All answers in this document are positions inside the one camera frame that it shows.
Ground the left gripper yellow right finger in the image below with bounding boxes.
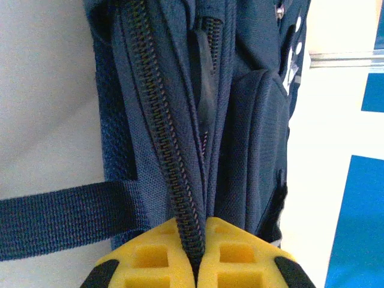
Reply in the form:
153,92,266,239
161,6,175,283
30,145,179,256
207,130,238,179
196,217,316,288

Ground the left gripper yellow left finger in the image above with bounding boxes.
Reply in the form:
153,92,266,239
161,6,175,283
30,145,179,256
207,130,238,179
79,218,197,288

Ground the navy blue student backpack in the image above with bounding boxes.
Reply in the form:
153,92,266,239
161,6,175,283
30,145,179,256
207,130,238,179
0,0,310,262

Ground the aluminium corner post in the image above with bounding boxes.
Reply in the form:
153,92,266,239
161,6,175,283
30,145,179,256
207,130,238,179
308,50,384,69

